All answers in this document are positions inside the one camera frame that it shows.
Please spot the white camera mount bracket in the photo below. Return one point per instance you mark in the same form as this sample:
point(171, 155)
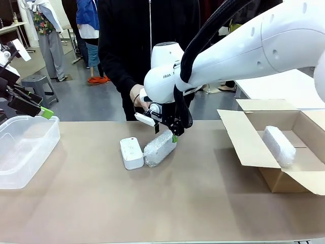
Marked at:
point(155, 110)

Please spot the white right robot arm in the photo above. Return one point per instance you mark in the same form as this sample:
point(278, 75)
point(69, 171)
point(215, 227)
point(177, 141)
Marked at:
point(254, 50)

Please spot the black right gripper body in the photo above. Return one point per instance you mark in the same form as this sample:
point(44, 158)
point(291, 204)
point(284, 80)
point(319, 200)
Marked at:
point(168, 113)

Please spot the grey plastic stool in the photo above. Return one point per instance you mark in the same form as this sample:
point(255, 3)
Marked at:
point(38, 85)

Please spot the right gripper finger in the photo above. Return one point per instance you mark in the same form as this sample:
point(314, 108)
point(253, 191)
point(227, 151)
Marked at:
point(156, 128)
point(176, 128)

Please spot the white unwrapped alarm clock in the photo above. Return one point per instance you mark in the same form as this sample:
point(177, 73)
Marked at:
point(130, 152)

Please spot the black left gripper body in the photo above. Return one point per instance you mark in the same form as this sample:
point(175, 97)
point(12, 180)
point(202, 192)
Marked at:
point(6, 90)

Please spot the bystander in grey trousers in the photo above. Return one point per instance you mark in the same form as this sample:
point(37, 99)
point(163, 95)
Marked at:
point(52, 50)

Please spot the beige shoe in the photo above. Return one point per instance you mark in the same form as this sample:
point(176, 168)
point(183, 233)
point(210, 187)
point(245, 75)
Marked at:
point(226, 89)

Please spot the person's right forearm black sleeve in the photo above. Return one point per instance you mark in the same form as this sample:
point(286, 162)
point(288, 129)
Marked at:
point(119, 76)

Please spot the brown cardboard box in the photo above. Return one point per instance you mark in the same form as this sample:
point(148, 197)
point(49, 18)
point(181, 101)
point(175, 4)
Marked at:
point(279, 180)

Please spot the small bottle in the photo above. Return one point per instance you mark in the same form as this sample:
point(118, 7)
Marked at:
point(15, 18)

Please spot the bubble-wrapped clock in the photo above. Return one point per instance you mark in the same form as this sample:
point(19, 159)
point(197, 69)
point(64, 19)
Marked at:
point(158, 150)
point(278, 145)

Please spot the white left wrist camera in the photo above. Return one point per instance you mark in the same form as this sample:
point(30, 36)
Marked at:
point(22, 50)

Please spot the person in black hoodie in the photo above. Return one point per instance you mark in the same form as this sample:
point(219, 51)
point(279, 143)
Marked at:
point(122, 38)

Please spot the person's right hand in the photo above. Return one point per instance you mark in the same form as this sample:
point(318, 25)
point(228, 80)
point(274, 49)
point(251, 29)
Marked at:
point(135, 96)

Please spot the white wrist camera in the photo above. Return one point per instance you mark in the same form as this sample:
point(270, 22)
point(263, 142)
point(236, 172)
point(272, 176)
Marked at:
point(22, 50)
point(144, 119)

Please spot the yellow garment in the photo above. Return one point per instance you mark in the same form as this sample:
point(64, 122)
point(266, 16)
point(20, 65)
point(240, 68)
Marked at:
point(236, 26)

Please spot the clear plastic storage bin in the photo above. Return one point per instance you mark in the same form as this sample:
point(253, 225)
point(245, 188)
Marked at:
point(28, 152)

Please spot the light wooden background table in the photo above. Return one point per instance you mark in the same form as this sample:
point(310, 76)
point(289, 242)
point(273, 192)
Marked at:
point(10, 26)

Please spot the bystander in blue jacket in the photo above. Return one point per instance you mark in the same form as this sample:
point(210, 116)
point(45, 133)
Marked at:
point(86, 15)

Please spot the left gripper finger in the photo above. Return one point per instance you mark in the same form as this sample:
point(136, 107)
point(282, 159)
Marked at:
point(28, 108)
point(28, 94)

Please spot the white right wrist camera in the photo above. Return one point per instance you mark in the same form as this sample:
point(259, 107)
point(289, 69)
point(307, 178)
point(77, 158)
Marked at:
point(144, 119)

